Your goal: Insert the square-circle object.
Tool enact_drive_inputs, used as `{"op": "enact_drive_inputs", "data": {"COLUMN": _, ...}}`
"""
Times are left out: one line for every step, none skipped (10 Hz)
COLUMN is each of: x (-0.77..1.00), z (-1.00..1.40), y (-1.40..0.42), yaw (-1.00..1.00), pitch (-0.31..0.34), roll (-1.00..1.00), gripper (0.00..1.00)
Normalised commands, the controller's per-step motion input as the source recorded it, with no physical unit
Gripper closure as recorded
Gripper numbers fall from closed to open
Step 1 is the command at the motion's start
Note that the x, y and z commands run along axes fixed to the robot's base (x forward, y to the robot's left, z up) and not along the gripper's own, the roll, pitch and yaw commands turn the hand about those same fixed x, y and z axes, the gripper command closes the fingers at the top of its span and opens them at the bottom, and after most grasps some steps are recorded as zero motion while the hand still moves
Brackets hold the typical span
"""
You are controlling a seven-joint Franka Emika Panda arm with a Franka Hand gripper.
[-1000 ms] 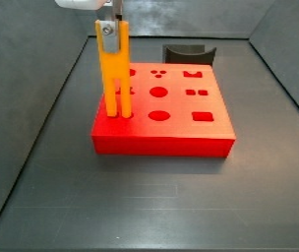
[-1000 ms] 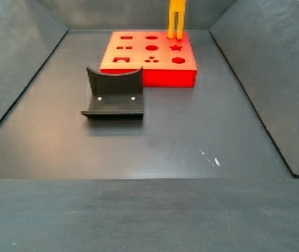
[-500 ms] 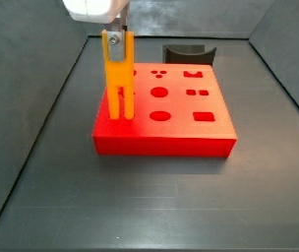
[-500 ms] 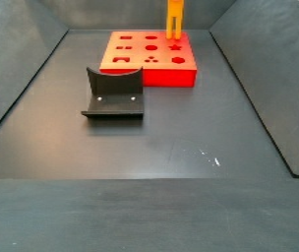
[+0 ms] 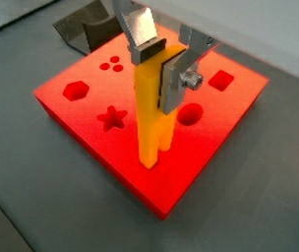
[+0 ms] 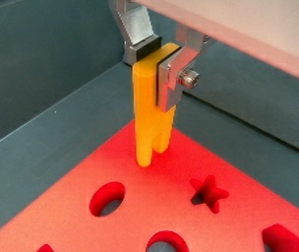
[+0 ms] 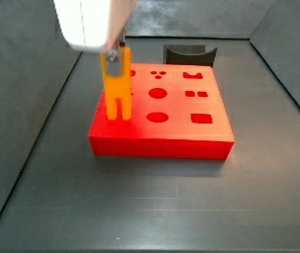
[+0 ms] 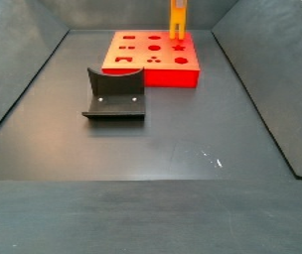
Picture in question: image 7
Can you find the black curved holder stand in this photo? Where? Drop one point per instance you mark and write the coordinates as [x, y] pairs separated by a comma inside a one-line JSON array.
[[183, 54]]

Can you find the orange square-circle peg object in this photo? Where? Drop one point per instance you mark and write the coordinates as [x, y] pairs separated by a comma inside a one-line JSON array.
[[118, 87]]

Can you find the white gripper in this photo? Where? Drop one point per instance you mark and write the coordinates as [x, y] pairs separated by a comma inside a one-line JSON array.
[[92, 24]]

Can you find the red shape-sorter block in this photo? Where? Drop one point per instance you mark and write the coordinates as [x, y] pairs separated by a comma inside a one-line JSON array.
[[179, 121]]

